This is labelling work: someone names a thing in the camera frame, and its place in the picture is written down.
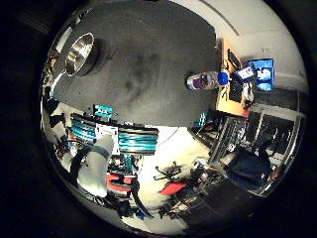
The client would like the wooden desk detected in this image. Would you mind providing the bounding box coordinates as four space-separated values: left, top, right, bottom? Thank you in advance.
215 37 253 119

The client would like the shiny metal bowl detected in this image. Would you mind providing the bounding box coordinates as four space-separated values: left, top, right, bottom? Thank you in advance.
64 32 97 77

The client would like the blue lit monitor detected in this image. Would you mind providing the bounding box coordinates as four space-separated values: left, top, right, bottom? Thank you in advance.
248 58 275 92

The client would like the white fiducial tag sheet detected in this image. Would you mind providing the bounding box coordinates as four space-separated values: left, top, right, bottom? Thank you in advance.
94 123 121 157

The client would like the grape drink bottle blue cap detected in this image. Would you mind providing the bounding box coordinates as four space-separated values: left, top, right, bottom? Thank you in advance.
185 70 231 92

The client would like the open laptop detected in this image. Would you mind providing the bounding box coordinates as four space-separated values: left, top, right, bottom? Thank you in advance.
233 64 258 84

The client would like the red and black chair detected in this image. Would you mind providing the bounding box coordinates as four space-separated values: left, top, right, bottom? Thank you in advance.
106 172 142 199

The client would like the metal wire shelf rack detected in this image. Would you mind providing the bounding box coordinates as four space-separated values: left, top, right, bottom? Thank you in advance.
207 103 306 173

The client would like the black rack with teal stripes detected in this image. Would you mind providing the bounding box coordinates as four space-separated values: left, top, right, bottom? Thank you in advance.
69 113 160 157

